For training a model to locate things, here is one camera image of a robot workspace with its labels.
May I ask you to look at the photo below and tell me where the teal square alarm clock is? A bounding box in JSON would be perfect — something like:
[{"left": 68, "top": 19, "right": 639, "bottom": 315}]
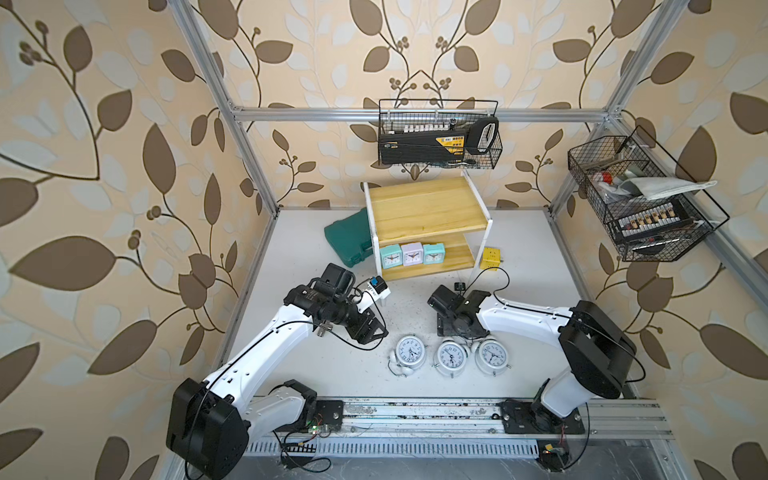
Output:
[{"left": 379, "top": 244, "right": 403, "bottom": 269}]

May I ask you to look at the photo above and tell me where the white round clock left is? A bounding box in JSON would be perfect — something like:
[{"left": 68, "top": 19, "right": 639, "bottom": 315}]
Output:
[{"left": 387, "top": 335, "right": 426, "bottom": 377}]

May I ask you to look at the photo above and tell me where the white round clock right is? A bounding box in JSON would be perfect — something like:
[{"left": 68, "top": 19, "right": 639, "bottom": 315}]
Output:
[{"left": 471, "top": 337, "right": 509, "bottom": 377}]

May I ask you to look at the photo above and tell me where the white round clock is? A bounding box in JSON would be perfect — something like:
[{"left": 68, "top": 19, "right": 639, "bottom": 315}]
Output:
[
  {"left": 471, "top": 337, "right": 509, "bottom": 377},
  {"left": 433, "top": 340, "right": 469, "bottom": 379},
  {"left": 387, "top": 335, "right": 426, "bottom": 377}
]

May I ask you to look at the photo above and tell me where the white square alarm clock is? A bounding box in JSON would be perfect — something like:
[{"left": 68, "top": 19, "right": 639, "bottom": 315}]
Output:
[{"left": 401, "top": 242, "right": 424, "bottom": 267}]

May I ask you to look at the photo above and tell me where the black wire basket back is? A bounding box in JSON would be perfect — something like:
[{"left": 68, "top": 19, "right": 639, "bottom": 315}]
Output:
[{"left": 377, "top": 98, "right": 503, "bottom": 169}]

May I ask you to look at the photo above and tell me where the green plastic case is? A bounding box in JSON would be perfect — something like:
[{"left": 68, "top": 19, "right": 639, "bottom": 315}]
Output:
[{"left": 324, "top": 208, "right": 373, "bottom": 268}]

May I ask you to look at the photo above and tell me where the wooden two-tier shelf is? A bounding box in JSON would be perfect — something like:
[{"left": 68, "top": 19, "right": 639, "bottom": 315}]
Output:
[{"left": 363, "top": 172, "right": 493, "bottom": 282}]

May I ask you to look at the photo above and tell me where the metal pipe fitting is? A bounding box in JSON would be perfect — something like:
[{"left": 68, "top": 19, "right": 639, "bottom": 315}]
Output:
[{"left": 316, "top": 321, "right": 334, "bottom": 337}]

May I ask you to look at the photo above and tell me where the white round clock middle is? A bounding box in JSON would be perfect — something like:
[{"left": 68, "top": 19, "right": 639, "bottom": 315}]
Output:
[{"left": 433, "top": 340, "right": 469, "bottom": 379}]

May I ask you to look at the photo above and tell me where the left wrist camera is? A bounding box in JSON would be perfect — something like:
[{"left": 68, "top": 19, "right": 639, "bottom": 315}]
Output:
[{"left": 357, "top": 276, "right": 391, "bottom": 313}]

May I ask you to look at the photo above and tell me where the black wire basket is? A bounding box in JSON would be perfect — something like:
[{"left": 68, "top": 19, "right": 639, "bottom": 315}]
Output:
[
  {"left": 568, "top": 126, "right": 730, "bottom": 262},
  {"left": 377, "top": 98, "right": 503, "bottom": 169}
]

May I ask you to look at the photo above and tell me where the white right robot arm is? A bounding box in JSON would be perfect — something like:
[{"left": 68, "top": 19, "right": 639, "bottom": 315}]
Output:
[{"left": 427, "top": 286, "right": 637, "bottom": 423}]

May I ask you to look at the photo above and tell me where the black wire basket right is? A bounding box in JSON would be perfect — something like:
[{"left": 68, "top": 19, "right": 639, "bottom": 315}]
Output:
[{"left": 568, "top": 126, "right": 730, "bottom": 262}]

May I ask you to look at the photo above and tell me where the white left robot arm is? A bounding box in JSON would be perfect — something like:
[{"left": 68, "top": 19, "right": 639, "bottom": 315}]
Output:
[{"left": 166, "top": 263, "right": 390, "bottom": 479}]

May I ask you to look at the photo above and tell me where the yellow power socket cube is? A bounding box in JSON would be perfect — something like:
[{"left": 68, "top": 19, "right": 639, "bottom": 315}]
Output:
[{"left": 480, "top": 247, "right": 502, "bottom": 270}]

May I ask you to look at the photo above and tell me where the metal rail base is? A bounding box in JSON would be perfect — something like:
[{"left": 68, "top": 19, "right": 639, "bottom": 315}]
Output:
[{"left": 179, "top": 395, "right": 673, "bottom": 460}]

